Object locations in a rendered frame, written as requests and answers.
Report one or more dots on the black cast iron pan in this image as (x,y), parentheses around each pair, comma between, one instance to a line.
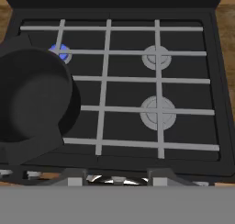
(33,96)

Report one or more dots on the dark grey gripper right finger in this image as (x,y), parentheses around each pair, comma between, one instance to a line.
(159,176)

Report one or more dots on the black stove with grey grates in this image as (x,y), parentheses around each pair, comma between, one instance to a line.
(134,90)

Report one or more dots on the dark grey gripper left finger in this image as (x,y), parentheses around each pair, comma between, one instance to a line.
(73,176)

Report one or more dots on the silver stove knob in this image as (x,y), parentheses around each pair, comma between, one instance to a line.
(202,183)
(5,173)
(33,174)

